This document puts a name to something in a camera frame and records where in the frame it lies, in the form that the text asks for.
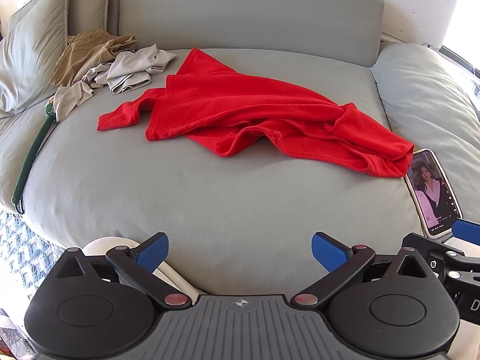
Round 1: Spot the red t-shirt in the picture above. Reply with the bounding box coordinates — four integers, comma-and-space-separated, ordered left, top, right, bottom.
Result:
97, 49, 414, 178

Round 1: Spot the smartphone with lit screen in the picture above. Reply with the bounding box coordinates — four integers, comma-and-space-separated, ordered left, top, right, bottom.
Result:
406, 149, 463, 239

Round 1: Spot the blue patterned rug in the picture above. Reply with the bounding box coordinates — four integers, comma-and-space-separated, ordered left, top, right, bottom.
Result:
1, 211, 64, 337

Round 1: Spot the light blue-grey armrest cushion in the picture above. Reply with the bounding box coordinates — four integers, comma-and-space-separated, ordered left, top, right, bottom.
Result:
372, 43, 479, 222

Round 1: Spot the left sofa seat cushion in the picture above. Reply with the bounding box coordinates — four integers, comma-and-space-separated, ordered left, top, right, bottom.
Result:
1, 101, 53, 218

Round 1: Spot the light grey crumpled garment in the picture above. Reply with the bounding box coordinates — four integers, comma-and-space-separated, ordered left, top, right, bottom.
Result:
49, 45, 176, 122

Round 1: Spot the tan crumpled garment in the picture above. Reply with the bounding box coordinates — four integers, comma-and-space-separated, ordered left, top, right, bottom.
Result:
49, 28, 137, 87

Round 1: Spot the grey sofa backrest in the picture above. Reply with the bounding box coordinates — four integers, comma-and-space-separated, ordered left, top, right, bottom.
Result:
107, 0, 384, 67

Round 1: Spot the olive throw pillow front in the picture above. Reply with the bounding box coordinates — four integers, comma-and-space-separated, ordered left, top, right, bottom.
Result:
1, 0, 69, 118

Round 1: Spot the olive throw pillow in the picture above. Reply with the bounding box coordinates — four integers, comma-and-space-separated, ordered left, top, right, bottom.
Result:
1, 0, 69, 118
68, 0, 109, 36

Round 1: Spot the olive throw pillow rear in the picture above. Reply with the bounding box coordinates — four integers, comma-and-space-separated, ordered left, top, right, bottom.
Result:
68, 0, 109, 36

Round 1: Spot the green strap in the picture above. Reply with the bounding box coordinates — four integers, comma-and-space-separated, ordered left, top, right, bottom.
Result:
10, 97, 59, 215

